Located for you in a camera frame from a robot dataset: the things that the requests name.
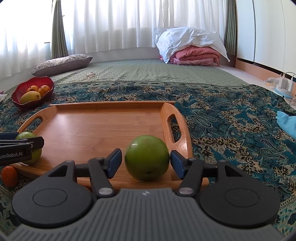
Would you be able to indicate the wooden tray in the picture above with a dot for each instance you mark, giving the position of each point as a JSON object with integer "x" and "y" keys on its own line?
{"x": 92, "y": 129}

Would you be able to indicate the red ribbed bowl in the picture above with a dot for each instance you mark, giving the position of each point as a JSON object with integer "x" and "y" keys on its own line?
{"x": 34, "y": 81}

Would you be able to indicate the teal paisley blanket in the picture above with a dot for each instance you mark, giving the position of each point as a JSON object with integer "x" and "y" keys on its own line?
{"x": 231, "y": 139}

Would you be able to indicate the white wardrobe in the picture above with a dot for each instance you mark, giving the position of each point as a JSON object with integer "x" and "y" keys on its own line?
{"x": 272, "y": 34}

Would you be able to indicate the white sheer curtain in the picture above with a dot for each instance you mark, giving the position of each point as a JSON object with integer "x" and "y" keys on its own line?
{"x": 138, "y": 23}
{"x": 23, "y": 34}

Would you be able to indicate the green curtain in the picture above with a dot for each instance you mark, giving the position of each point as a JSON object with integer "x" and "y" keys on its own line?
{"x": 231, "y": 34}
{"x": 59, "y": 34}

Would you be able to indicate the folded pink blanket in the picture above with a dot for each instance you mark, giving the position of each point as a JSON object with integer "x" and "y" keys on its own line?
{"x": 196, "y": 55}

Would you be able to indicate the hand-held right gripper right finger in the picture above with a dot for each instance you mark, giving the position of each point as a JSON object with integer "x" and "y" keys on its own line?
{"x": 175, "y": 162}

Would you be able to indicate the floral grey pillow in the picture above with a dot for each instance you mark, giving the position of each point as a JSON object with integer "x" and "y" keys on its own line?
{"x": 60, "y": 63}

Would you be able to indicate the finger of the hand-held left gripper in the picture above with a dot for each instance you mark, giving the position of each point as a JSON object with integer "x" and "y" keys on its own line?
{"x": 37, "y": 142}
{"x": 9, "y": 135}

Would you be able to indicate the yellow-green mango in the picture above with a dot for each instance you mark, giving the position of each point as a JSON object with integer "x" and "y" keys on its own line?
{"x": 30, "y": 97}

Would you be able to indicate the orange mango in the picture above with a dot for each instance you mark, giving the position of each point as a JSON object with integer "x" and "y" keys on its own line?
{"x": 32, "y": 88}
{"x": 44, "y": 90}

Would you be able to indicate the small tangerine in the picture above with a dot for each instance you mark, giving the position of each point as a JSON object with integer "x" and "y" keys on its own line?
{"x": 9, "y": 176}

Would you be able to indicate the green quilted bedspread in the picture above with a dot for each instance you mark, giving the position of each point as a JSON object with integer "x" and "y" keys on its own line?
{"x": 150, "y": 69}

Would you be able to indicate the light blue cloth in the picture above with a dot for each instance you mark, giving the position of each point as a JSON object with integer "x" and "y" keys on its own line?
{"x": 288, "y": 122}

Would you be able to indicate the white charger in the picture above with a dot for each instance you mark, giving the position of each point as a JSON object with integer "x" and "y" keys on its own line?
{"x": 291, "y": 85}
{"x": 282, "y": 83}

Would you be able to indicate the clear plastic bag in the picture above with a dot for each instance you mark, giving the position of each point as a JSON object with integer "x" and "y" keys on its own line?
{"x": 271, "y": 82}

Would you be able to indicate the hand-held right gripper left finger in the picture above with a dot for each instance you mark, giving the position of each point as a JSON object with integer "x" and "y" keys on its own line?
{"x": 115, "y": 160}

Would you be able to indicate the white pillow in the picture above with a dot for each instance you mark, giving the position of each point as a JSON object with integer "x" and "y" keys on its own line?
{"x": 189, "y": 38}

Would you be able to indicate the green guava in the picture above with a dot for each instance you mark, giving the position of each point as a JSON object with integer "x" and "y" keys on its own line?
{"x": 145, "y": 157}
{"x": 36, "y": 156}

